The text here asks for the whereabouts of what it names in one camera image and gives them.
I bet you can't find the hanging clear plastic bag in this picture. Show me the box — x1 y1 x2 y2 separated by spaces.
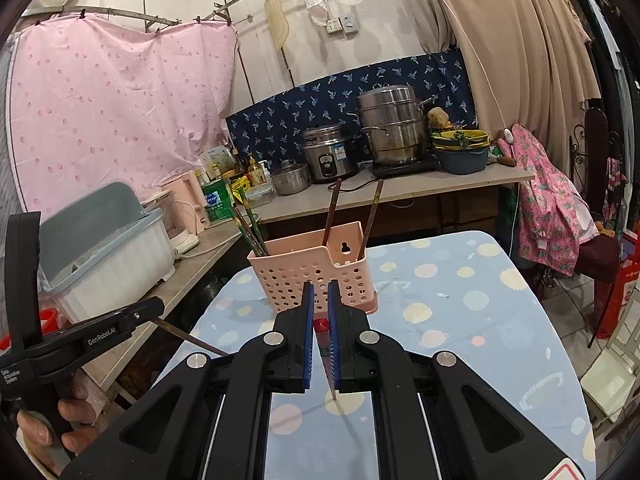
296 0 331 29

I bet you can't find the dark reddish-brown chopstick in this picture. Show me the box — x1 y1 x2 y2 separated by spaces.
322 179 344 249

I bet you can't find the red chopstick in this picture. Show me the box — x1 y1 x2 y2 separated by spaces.
314 317 338 403

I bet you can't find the pink dotted curtain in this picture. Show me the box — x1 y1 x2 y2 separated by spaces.
12 12 240 221

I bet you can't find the green chopstick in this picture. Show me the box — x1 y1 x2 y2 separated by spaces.
238 186 264 257

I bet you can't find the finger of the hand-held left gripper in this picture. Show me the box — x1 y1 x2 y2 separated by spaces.
116 295 167 334

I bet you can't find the black induction cooker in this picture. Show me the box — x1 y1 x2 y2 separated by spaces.
371 157 441 179

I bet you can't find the green canister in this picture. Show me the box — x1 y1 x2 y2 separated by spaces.
201 178 235 225

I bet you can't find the beige curtain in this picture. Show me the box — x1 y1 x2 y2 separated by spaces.
425 0 603 136

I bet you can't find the small lidded steel pot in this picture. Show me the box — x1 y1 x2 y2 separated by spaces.
271 159 312 197

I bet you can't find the steel rice cooker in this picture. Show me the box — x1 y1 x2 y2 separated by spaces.
301 124 360 184

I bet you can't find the pink perforated utensil basket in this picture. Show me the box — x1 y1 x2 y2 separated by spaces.
247 221 381 315

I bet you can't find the red plastic stool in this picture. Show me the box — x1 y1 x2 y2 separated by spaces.
597 227 640 342

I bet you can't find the blue dotted tablecloth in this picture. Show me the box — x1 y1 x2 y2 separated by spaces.
187 230 598 480

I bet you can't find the person's left hand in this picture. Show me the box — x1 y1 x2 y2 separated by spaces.
15 384 102 472

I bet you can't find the yellow bottle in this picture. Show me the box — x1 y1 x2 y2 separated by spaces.
247 156 269 189

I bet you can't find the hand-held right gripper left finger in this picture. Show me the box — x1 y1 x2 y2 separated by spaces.
60 281 316 480

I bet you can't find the dark wooden chair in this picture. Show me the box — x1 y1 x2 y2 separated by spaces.
572 107 627 283

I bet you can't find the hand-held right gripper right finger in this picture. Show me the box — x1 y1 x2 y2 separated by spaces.
327 280 576 480

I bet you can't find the stacked steel steamer pot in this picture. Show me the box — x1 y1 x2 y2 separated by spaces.
356 86 434 167

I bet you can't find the pink floral garment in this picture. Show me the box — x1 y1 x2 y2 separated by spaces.
510 124 599 279

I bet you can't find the pink electric kettle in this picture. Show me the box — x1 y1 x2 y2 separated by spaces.
159 170 209 257

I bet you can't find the white wall socket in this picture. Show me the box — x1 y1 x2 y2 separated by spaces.
326 15 359 37

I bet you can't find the blue plastic basin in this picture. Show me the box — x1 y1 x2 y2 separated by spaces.
431 130 491 175

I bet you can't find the white folding chair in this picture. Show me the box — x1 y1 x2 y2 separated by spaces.
579 337 640 423

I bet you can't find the white dish drainer box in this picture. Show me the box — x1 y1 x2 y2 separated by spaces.
37 181 177 324

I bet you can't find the navy floral cloth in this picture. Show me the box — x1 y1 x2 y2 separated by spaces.
225 50 481 173

